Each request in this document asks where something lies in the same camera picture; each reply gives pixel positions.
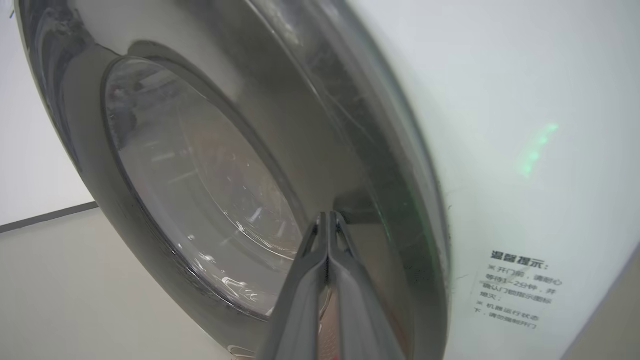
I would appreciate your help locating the black glass washing machine door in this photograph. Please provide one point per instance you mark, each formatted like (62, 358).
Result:
(300, 125)

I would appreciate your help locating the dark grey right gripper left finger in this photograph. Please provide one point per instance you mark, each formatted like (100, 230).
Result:
(300, 300)

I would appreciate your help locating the white washing machine body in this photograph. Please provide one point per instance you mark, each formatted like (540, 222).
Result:
(525, 75)

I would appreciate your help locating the black printed text notice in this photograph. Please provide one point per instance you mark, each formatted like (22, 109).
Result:
(520, 290)

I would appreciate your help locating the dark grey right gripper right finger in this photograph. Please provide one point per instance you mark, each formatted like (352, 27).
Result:
(360, 310)

